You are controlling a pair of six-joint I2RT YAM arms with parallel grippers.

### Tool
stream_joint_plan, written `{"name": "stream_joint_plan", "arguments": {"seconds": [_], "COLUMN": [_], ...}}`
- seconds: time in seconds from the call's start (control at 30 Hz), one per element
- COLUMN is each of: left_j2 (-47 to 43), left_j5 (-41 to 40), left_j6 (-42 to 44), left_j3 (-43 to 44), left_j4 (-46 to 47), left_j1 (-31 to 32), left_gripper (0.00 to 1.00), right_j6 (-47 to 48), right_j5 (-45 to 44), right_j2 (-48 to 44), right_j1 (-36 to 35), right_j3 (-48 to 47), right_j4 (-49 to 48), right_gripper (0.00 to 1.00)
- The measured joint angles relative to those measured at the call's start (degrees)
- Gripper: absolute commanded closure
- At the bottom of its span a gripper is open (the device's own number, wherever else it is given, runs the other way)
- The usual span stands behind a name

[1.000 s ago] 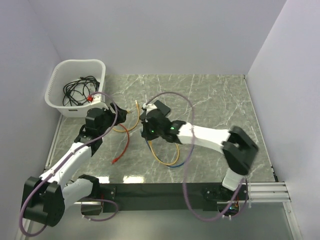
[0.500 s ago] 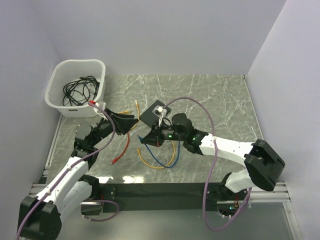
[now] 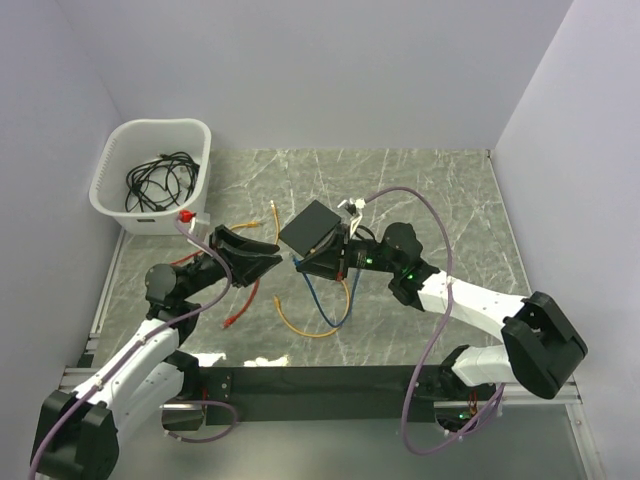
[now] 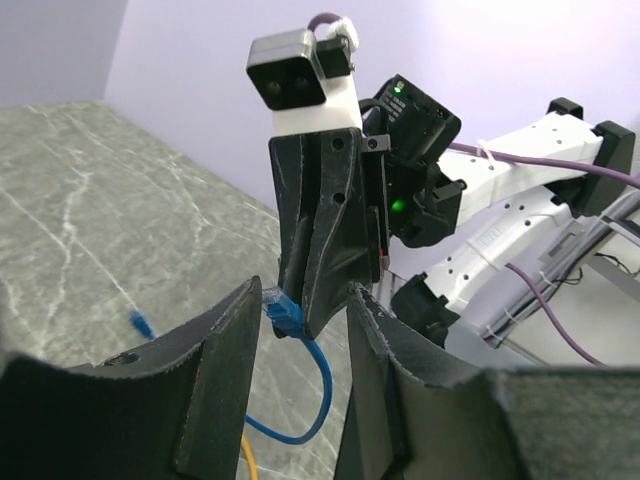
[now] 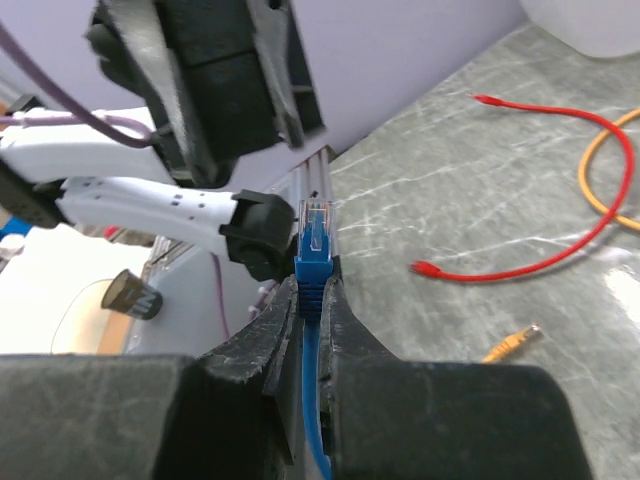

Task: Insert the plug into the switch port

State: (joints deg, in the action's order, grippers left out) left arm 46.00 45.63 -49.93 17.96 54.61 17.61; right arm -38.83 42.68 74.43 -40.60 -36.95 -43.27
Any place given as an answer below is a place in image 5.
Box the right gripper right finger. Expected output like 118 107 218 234
322 277 592 479

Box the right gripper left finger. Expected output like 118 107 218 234
1 279 298 479

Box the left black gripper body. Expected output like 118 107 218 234
86 1 324 185

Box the yellow ethernet cable long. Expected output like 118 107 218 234
481 324 541 364

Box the blue ethernet cable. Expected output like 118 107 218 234
293 196 337 480

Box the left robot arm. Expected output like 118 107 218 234
1 1 323 281

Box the black cylindrical object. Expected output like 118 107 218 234
100 269 163 320

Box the white plastic basket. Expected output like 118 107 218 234
520 0 639 58

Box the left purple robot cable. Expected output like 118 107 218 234
0 19 156 150

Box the red ethernet cable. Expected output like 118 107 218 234
409 92 636 284

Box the yellow ethernet cable short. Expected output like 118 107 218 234
577 107 639 235

